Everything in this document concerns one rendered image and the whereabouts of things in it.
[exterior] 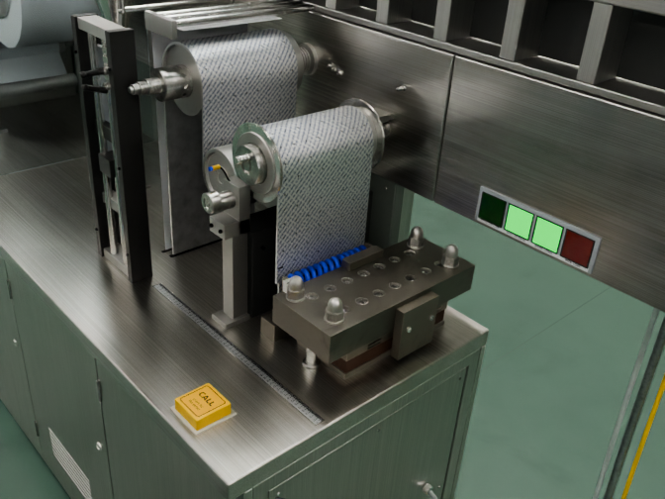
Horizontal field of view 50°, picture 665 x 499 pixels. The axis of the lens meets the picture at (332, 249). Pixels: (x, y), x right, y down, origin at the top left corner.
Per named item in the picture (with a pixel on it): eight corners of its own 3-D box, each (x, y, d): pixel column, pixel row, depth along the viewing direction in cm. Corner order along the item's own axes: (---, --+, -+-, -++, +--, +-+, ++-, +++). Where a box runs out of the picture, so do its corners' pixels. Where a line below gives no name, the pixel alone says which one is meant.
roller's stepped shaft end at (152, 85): (126, 96, 136) (124, 79, 134) (153, 91, 140) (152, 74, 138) (134, 100, 134) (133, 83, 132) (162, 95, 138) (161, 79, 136)
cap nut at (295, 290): (281, 295, 132) (282, 275, 130) (297, 289, 134) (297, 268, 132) (294, 305, 130) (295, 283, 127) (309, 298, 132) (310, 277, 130)
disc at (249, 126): (232, 186, 138) (231, 112, 130) (234, 185, 138) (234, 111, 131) (279, 215, 128) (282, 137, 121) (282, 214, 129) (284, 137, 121)
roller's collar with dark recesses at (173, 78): (149, 96, 141) (147, 64, 138) (176, 91, 145) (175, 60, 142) (167, 106, 137) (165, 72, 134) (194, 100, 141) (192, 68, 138)
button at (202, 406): (174, 409, 123) (173, 398, 122) (209, 392, 127) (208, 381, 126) (197, 432, 119) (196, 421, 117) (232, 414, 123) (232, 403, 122)
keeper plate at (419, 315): (390, 355, 138) (396, 308, 133) (425, 336, 144) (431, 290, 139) (399, 361, 136) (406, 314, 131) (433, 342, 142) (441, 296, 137)
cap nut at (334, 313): (319, 318, 127) (321, 296, 124) (334, 310, 129) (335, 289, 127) (332, 327, 124) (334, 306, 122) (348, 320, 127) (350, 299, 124)
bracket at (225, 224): (210, 319, 146) (206, 183, 131) (236, 308, 150) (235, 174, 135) (224, 331, 143) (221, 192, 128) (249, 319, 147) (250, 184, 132)
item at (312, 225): (274, 283, 137) (276, 196, 128) (362, 248, 152) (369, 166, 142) (276, 284, 137) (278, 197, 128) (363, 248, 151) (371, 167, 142)
